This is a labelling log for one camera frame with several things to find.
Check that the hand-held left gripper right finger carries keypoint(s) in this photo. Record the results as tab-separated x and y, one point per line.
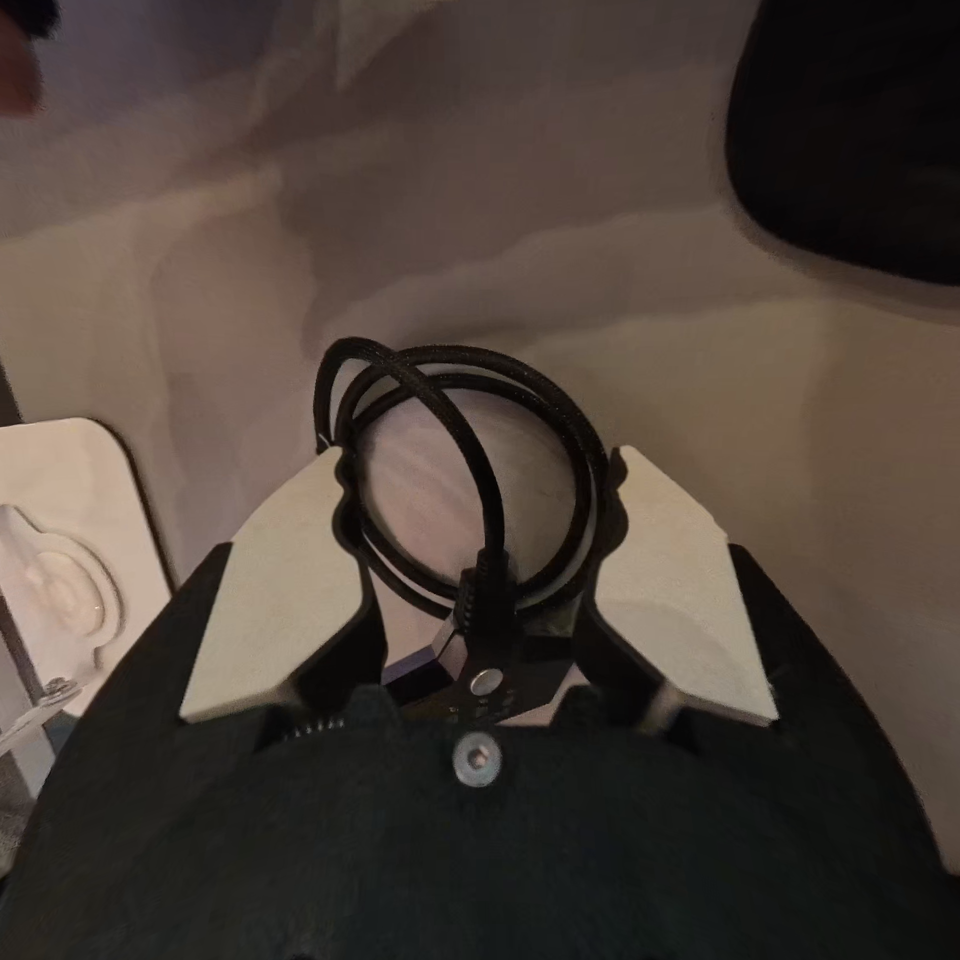
675	600

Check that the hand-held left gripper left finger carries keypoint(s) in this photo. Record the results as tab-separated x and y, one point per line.
278	615

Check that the black hdmi switch box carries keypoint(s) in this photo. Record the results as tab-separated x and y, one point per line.
488	657

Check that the white stand base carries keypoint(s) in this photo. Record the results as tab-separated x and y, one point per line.
75	525

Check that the black textured pad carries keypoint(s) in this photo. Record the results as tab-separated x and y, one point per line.
855	135

